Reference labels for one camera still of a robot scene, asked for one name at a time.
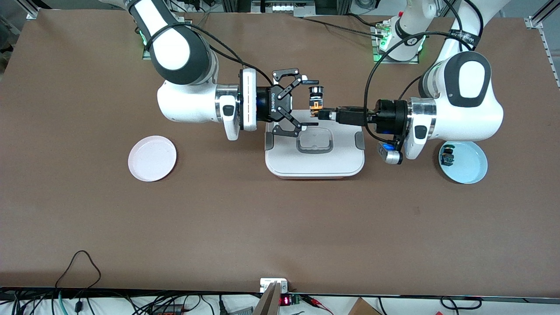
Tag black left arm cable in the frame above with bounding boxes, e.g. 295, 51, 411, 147
363, 0, 485, 143

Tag white lunch box grey clips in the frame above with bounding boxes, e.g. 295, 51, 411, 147
264, 109, 365, 180

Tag light blue round plate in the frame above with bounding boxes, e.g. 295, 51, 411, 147
438, 141, 488, 184

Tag black table edge strip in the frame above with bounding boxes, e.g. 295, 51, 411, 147
0, 287, 560, 305

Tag white power strip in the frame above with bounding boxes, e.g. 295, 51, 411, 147
252, 0, 315, 18

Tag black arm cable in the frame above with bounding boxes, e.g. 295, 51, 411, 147
146, 22, 274, 88
363, 0, 485, 143

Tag brown cardboard piece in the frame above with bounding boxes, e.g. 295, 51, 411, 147
348, 297, 383, 315

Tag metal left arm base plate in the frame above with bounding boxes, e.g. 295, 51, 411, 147
371, 24, 420, 65

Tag white socket block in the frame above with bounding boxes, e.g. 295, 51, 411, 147
260, 278, 289, 293

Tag orange push button switch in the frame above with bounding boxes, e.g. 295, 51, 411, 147
308, 86, 325, 118

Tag perforated aluminium side rail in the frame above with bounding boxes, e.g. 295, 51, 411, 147
540, 27, 560, 90

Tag black looped cable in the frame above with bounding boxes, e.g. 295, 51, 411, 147
55, 250, 102, 289

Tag pale pink round plate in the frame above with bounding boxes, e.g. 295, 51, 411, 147
128, 135, 178, 182

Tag red and black test leads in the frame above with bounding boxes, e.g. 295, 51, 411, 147
301, 295, 334, 315

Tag black cable across table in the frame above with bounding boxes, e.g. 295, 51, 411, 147
297, 17, 385, 36

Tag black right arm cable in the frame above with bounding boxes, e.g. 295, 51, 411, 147
146, 22, 274, 88

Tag grey upright bar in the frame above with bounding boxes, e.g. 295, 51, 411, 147
253, 281, 281, 315

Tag aluminium corner frame profile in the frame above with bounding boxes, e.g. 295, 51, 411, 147
524, 0, 560, 29
17, 0, 41, 20

